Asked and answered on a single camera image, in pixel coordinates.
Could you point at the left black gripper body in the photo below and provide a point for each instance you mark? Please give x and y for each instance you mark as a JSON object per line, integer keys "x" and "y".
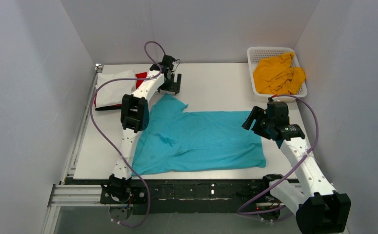
{"x": 173, "y": 82}

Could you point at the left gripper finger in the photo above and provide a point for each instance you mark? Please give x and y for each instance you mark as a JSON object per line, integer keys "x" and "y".
{"x": 177, "y": 84}
{"x": 170, "y": 87}

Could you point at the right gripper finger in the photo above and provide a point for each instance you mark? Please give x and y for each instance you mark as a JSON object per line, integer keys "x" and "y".
{"x": 255, "y": 118}
{"x": 259, "y": 130}

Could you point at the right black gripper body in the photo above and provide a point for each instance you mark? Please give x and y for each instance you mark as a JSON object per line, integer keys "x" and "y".
{"x": 257, "y": 120}

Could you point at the turquoise t shirt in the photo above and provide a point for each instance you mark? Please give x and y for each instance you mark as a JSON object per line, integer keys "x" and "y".
{"x": 180, "y": 141}

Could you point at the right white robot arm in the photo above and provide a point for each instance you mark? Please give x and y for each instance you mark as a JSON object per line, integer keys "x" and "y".
{"x": 317, "y": 206}

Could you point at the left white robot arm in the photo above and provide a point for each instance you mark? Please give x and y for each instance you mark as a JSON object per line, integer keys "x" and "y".
{"x": 135, "y": 118}

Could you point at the red folded t shirt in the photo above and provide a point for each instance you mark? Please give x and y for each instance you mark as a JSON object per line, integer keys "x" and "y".
{"x": 140, "y": 80}

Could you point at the yellow crumpled t shirt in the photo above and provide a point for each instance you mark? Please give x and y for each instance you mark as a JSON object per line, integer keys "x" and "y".
{"x": 277, "y": 76}

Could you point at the white folded t shirt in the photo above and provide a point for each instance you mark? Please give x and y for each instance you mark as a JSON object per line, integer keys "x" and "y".
{"x": 114, "y": 90}

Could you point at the black folded t shirt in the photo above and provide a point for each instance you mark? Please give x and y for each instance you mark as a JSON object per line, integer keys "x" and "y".
{"x": 109, "y": 108}

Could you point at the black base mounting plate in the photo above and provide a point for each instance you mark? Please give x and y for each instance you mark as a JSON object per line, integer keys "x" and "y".
{"x": 160, "y": 196}

